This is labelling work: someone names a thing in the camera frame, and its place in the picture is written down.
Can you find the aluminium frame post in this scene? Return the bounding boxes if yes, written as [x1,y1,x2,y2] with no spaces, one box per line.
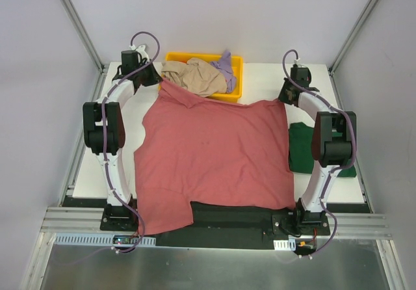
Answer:
[60,0,105,72]
[328,0,380,76]

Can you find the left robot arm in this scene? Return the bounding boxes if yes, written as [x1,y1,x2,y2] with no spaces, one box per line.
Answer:
[83,45,162,231]

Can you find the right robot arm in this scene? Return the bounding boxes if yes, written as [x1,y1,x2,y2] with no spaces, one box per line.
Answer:
[278,64,356,237]

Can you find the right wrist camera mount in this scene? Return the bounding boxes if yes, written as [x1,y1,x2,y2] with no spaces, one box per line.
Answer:
[293,59,306,68]

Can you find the green t shirt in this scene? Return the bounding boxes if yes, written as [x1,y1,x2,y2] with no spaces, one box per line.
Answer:
[287,122,358,178]

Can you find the white cable duct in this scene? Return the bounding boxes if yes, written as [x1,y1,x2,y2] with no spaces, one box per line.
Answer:
[273,239,296,252]
[55,233,156,248]

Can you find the left white cable duct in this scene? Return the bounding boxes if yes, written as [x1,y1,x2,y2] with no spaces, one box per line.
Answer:
[55,233,156,248]

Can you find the pink t shirt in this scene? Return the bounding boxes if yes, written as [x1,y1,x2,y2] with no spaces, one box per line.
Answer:
[134,81,295,235]

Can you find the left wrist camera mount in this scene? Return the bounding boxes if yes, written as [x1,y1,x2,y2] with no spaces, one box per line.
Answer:
[129,44,149,58]

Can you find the right white cable duct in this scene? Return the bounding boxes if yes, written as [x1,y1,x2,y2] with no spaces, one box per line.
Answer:
[273,239,296,252]

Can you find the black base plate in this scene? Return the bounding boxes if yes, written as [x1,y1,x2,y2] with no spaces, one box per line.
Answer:
[99,196,337,249]

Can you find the right aluminium frame post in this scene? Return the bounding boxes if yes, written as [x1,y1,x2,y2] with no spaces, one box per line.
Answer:
[328,0,380,76]

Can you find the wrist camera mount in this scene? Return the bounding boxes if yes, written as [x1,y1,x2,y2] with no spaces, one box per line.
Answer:
[293,59,306,68]
[129,44,149,58]

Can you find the beige t shirt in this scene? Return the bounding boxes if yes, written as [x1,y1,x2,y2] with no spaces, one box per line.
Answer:
[161,57,228,97]

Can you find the left aluminium frame post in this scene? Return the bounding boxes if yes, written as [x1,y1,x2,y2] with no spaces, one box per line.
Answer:
[60,0,105,72]

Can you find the purple t shirt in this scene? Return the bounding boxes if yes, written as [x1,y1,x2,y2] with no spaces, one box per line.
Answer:
[209,50,237,94]

